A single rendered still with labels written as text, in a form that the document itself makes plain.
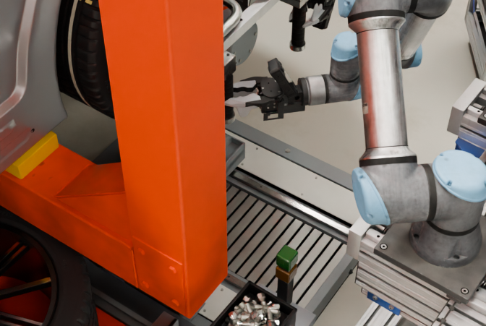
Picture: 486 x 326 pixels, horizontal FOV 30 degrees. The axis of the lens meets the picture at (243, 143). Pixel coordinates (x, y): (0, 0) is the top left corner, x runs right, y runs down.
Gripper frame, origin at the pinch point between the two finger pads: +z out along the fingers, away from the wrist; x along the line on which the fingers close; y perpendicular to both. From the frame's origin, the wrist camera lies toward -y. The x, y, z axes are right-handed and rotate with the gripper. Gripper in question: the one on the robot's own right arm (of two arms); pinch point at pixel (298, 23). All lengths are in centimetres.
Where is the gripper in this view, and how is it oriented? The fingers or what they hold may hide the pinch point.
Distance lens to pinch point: 246.5
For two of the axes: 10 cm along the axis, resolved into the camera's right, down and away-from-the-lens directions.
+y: 0.0, -7.0, -7.2
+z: -5.5, 6.0, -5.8
